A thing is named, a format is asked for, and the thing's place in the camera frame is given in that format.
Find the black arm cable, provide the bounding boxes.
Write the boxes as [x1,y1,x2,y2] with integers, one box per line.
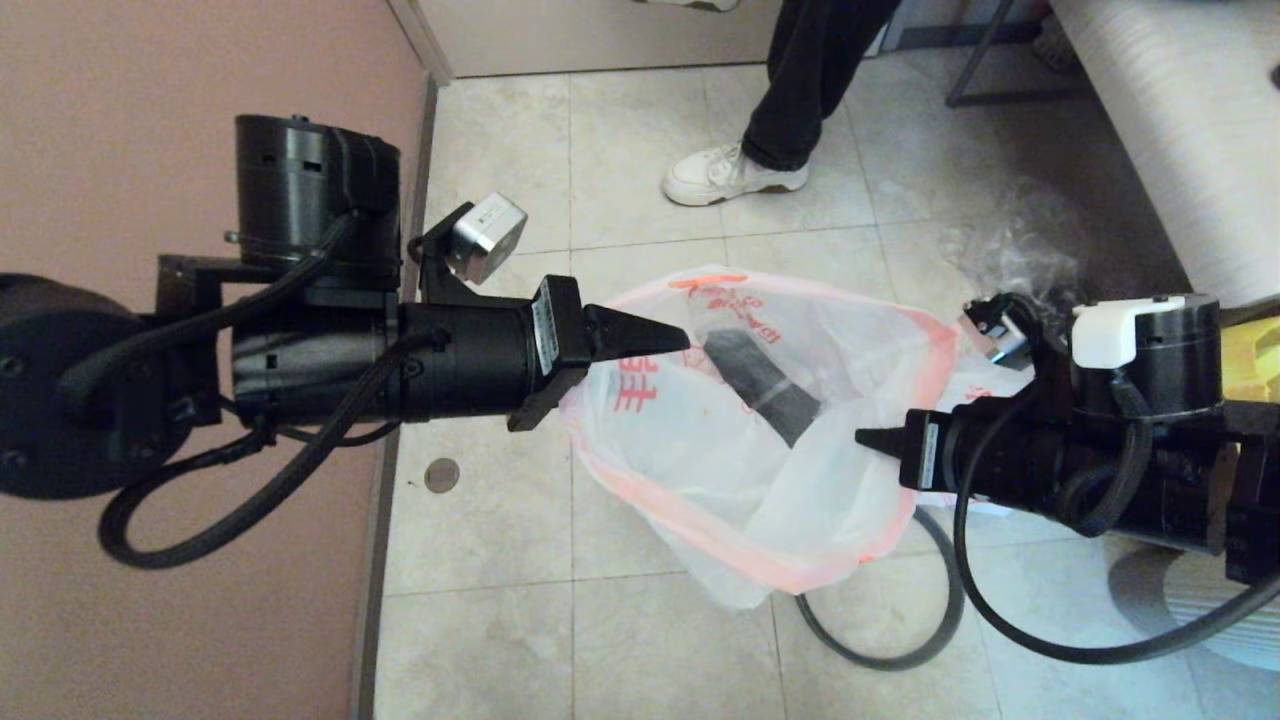
[60,210,451,571]
[952,295,1280,666]

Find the small left wrist camera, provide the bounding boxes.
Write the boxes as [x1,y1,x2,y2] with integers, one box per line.
[445,193,528,286]

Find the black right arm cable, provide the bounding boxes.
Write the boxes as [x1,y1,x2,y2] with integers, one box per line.
[952,295,1280,666]

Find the beige striped sofa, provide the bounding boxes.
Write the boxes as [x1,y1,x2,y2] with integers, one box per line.
[1050,0,1280,306]

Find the white red-print plastic bag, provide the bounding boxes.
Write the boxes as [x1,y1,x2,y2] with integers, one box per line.
[560,265,961,611]

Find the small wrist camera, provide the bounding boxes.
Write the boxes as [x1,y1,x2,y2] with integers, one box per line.
[958,295,1033,363]
[445,193,528,286]

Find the clear plastic bag with rubbish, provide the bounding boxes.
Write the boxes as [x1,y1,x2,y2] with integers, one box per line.
[945,180,1091,301]

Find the grey metal furniture leg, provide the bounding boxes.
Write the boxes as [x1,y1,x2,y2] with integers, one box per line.
[945,0,1091,109]

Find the round striped grey stool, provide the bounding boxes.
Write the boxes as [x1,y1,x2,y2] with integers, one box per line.
[1108,545,1280,673]

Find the black round trash bin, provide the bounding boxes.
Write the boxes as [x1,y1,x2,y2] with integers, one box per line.
[703,330,823,448]

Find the person's leg dark trousers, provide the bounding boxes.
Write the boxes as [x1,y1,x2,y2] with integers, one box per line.
[742,0,901,173]

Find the yellow plastic bag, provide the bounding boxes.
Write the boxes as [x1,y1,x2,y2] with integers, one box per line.
[1220,320,1280,406]

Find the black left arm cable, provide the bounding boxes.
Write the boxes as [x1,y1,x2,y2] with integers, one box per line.
[60,210,451,571]

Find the small right wrist camera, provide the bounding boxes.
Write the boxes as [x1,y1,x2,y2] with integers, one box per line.
[958,295,1033,363]

